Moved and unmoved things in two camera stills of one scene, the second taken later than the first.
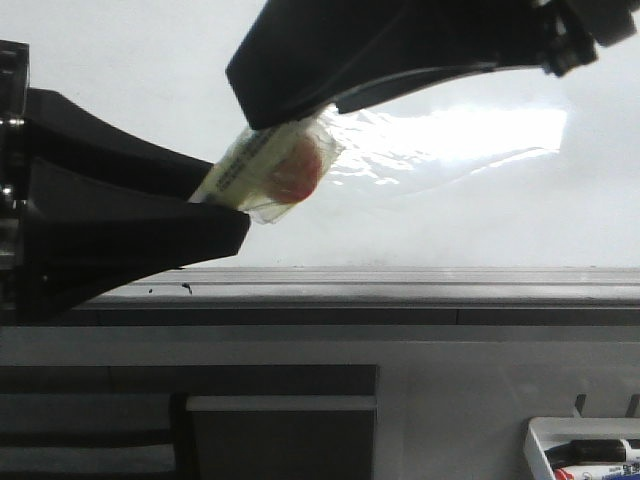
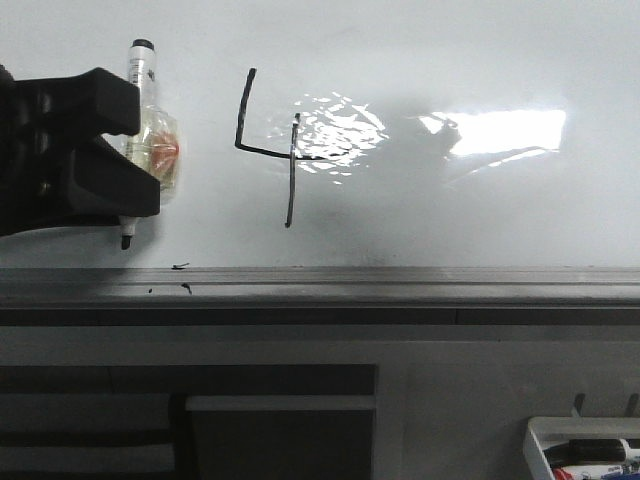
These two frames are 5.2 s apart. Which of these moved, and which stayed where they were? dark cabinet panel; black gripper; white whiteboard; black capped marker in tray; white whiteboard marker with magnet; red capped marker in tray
Moved: white whiteboard marker with magnet; black gripper
Stayed: red capped marker in tray; dark cabinet panel; black capped marker in tray; white whiteboard
